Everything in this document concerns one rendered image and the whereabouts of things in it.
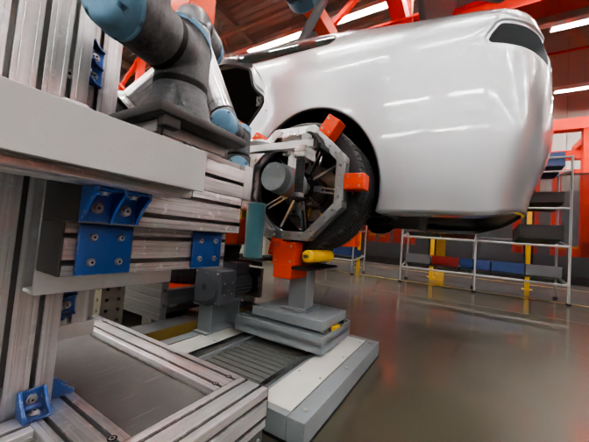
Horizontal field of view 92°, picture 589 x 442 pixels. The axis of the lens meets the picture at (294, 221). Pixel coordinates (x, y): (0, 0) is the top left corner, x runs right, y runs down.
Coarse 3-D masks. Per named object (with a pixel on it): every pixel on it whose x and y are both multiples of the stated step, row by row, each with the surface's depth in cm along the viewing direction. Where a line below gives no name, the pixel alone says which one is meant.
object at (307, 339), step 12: (240, 324) 147; (252, 324) 143; (264, 324) 140; (276, 324) 142; (288, 324) 139; (336, 324) 141; (348, 324) 153; (264, 336) 139; (276, 336) 136; (288, 336) 133; (300, 336) 130; (312, 336) 127; (324, 336) 127; (336, 336) 138; (300, 348) 129; (312, 348) 126; (324, 348) 127
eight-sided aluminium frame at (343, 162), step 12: (276, 132) 143; (288, 132) 140; (300, 132) 136; (264, 156) 148; (336, 156) 126; (336, 168) 126; (348, 168) 128; (252, 180) 149; (336, 180) 125; (252, 192) 149; (336, 192) 125; (336, 204) 124; (324, 216) 126; (336, 216) 128; (312, 228) 129; (324, 228) 131; (312, 240) 135
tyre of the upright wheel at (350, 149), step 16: (288, 128) 151; (336, 144) 136; (352, 144) 133; (352, 160) 131; (368, 160) 148; (352, 192) 129; (368, 192) 136; (352, 208) 129; (368, 208) 140; (336, 224) 132; (352, 224) 133; (320, 240) 136; (336, 240) 136
